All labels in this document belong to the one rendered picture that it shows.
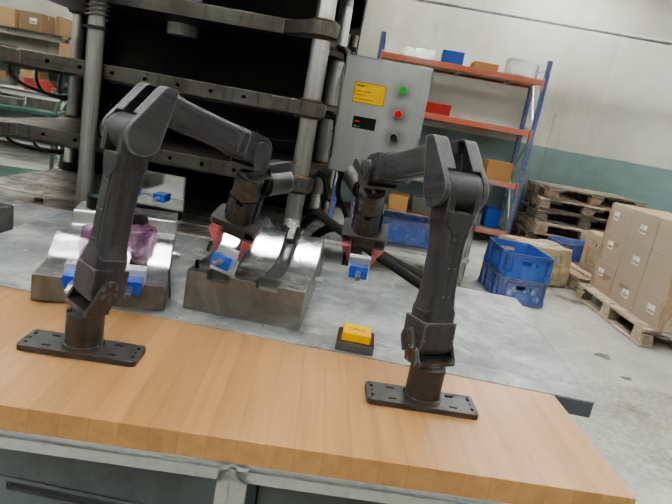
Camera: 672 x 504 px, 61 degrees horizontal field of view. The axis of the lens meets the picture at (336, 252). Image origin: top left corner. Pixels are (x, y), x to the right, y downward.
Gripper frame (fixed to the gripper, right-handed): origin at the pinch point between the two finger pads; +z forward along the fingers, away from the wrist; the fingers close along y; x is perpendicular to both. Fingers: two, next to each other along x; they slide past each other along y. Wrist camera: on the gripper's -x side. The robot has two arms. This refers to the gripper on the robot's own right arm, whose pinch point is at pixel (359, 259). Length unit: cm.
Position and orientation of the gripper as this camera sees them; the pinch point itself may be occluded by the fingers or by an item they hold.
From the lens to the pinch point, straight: 134.8
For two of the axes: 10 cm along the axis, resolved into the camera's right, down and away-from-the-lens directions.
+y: -9.9, -1.7, 0.3
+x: -1.3, 6.3, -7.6
